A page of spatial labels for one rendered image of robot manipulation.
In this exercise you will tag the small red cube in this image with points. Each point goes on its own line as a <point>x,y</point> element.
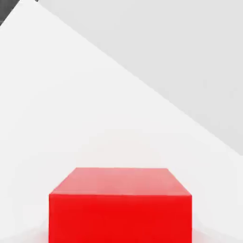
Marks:
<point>120,212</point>

